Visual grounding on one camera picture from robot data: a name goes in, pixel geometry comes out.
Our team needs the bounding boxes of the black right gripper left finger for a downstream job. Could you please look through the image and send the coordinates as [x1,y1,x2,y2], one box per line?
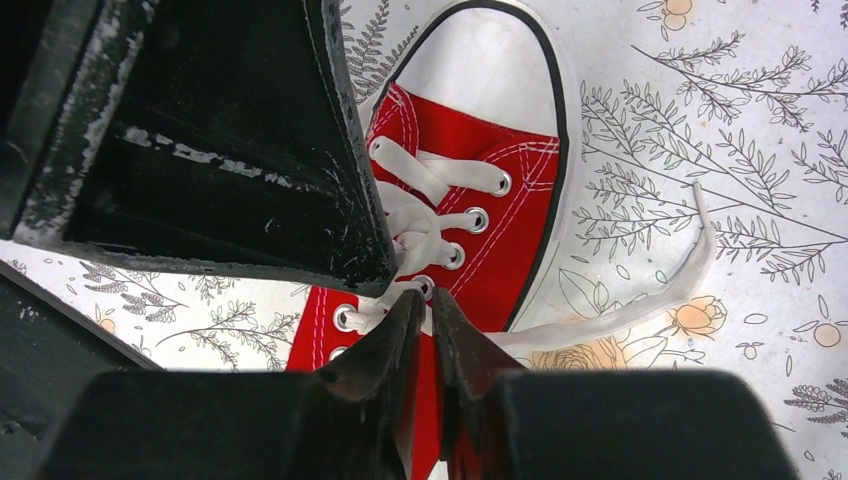
[314,290,425,479]

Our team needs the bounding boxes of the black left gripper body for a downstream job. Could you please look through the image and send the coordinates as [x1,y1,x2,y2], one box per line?
[1,263,159,479]

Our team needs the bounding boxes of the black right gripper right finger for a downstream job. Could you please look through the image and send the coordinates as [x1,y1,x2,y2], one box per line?
[432,287,524,479]

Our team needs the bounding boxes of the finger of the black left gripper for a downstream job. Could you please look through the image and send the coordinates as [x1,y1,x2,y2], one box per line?
[1,1,398,296]

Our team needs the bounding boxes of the red canvas sneaker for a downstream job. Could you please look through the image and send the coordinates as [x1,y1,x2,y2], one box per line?
[284,0,718,480]

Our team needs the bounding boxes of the floral patterned table mat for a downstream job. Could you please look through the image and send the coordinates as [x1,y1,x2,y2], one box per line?
[1,1,847,479]

